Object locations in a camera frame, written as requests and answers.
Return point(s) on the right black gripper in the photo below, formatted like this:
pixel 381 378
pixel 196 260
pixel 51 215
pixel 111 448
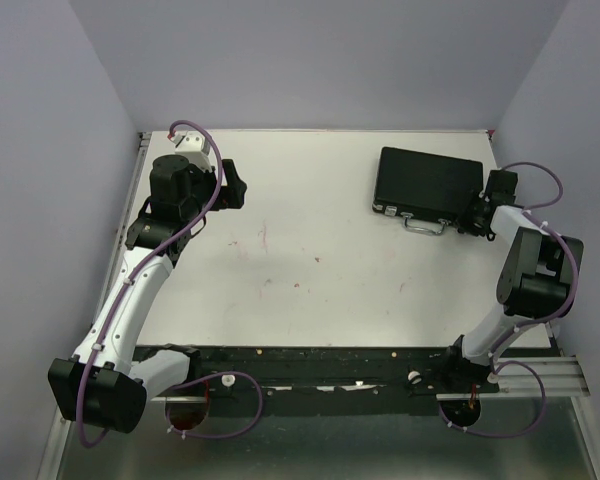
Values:
pixel 465 226

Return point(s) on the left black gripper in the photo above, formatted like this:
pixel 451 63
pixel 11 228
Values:
pixel 232 194

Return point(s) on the black poker chip case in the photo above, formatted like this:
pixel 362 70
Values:
pixel 428 192

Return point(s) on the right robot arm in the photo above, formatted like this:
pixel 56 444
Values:
pixel 538 281

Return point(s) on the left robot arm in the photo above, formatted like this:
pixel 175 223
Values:
pixel 102 384

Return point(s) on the right aluminium extrusion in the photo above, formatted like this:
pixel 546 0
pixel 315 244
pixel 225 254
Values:
pixel 562 377

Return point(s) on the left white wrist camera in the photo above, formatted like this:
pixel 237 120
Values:
pixel 194 147

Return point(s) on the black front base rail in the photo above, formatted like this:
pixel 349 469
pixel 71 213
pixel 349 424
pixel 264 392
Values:
pixel 325 381

